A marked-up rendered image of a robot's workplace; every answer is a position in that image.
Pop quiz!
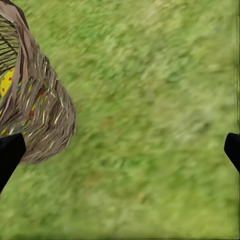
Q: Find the wicker basket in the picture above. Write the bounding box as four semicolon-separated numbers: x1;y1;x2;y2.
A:
0;0;78;166

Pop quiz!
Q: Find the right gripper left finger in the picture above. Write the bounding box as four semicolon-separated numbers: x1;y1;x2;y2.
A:
0;133;26;193

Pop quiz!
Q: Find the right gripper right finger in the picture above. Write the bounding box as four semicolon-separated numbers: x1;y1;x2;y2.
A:
224;133;240;173

